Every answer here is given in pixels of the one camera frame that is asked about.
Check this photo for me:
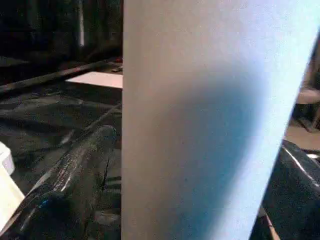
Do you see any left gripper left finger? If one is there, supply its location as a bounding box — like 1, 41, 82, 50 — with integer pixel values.
0, 124, 118, 240

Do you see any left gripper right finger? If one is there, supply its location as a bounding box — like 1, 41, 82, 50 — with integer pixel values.
249, 139, 320, 240

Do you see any white plastic table leg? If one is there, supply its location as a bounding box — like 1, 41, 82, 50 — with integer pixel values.
121, 0, 320, 240

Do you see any black mat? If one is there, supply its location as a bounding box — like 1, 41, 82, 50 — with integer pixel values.
0, 74, 320, 240

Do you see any white flat board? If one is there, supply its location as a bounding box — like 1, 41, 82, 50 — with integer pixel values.
64, 71, 124, 90

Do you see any black metal rail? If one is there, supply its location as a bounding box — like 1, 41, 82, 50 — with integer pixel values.
0, 59, 123, 95

